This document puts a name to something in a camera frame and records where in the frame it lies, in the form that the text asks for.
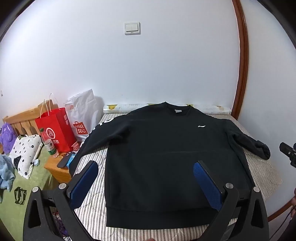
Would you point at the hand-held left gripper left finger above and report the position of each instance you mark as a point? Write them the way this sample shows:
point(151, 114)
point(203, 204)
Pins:
point(83, 183)

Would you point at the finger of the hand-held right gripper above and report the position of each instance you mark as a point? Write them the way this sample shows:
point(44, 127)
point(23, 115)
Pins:
point(289, 154)

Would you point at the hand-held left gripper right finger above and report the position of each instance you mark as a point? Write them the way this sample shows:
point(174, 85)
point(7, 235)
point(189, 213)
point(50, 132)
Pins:
point(208, 185)

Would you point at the black sweatshirt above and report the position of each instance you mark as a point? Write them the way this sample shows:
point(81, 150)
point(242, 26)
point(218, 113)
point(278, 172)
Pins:
point(161, 150)

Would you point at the person's right hand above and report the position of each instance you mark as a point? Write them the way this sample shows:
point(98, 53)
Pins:
point(294, 201)

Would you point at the blue box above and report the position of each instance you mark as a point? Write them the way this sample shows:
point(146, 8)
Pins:
point(72, 160)

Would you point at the wooden nightstand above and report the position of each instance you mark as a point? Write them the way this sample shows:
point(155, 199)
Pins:
point(57, 172)

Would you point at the black smartphone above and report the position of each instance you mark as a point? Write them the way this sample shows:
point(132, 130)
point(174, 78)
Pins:
point(64, 161)

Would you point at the striped quilted mattress pad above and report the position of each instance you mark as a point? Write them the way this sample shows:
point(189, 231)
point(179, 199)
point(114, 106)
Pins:
point(261, 171)

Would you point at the pink plastic item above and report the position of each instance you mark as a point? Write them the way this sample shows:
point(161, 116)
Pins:
point(75, 146)

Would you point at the red-capped plastic water bottle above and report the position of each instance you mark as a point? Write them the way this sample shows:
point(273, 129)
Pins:
point(49, 144)

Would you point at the small light blue clip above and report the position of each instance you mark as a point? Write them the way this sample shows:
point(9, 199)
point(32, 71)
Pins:
point(35, 162)

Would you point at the brown wooden baseboard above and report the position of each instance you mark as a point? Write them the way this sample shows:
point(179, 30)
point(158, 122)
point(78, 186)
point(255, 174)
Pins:
point(281, 210)

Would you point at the red paper shopping bag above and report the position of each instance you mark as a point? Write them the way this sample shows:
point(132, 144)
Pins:
point(55, 129)

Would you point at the white flower-print pillow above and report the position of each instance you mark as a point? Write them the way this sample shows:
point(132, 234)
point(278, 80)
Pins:
point(23, 153)

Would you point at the white plastic shopping bag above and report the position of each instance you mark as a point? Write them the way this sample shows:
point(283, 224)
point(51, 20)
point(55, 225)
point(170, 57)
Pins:
point(85, 109)

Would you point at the light blue cloth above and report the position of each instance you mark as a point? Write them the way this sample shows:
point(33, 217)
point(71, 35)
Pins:
point(5, 171)

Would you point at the rolled white paper sheet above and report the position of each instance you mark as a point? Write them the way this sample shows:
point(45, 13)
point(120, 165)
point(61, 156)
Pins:
point(120, 108)

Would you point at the purple plush toy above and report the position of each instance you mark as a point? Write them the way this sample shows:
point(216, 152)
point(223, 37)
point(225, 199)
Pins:
point(8, 136)

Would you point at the wooden headboard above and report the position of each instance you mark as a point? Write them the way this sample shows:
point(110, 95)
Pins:
point(23, 118)

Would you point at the brown wooden door frame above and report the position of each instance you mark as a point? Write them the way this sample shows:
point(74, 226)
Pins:
point(242, 58)

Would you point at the white wall light switch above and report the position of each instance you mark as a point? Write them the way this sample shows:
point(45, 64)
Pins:
point(132, 28)

